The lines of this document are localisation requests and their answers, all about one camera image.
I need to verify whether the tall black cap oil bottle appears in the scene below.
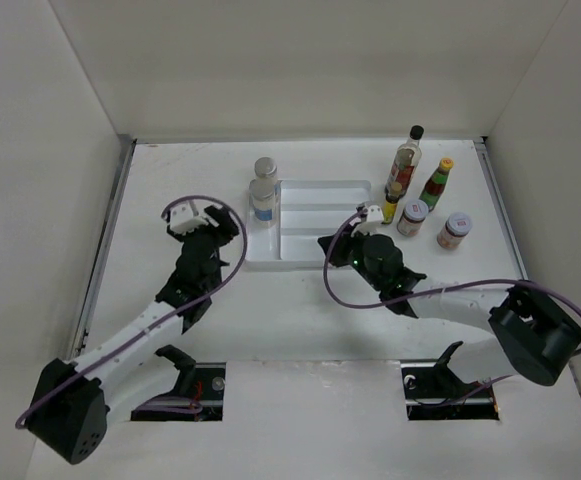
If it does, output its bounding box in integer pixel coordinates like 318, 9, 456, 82
384, 125, 424, 196

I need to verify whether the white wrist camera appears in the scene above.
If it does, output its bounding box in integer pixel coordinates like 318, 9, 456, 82
162, 200, 207, 235
352, 203, 384, 237

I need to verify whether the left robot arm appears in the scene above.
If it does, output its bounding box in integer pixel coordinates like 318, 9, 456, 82
15, 196, 246, 465

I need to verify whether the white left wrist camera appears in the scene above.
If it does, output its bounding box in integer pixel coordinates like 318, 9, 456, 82
162, 200, 207, 235

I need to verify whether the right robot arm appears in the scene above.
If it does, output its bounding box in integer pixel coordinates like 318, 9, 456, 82
317, 225, 581, 396

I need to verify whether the white divided organizer tray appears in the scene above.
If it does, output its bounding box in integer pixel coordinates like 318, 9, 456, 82
246, 180, 372, 271

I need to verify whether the blue label shaker jar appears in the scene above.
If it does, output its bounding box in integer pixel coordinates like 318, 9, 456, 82
254, 157, 278, 184
249, 178, 277, 226

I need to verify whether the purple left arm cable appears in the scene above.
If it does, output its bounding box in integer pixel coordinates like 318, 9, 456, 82
14, 194, 249, 431

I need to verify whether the small yellow label bottle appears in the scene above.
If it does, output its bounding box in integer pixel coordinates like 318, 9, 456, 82
381, 181, 402, 225

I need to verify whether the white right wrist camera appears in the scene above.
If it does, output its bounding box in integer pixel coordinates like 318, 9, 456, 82
352, 203, 384, 237

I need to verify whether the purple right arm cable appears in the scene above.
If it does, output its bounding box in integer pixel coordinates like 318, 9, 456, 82
322, 211, 581, 401

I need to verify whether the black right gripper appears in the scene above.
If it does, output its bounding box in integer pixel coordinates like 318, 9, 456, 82
318, 222, 385, 291

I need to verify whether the red lid sauce jar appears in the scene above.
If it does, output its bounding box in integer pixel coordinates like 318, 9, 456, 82
396, 199, 429, 237
437, 212, 472, 250

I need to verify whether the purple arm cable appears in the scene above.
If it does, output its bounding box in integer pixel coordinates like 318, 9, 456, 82
322, 211, 581, 401
14, 194, 249, 431

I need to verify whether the green yellow cap sauce bottle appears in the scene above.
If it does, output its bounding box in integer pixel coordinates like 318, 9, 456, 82
419, 157, 454, 212

